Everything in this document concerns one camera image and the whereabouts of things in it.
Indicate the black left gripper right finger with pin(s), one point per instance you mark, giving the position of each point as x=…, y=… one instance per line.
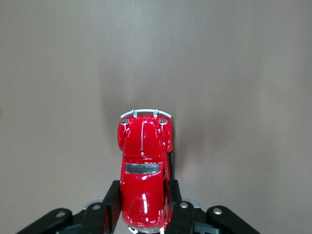
x=179, y=214

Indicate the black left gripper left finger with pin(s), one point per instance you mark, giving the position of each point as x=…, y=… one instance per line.
x=111, y=209

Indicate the red beetle toy car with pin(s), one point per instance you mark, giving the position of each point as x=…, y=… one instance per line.
x=143, y=170

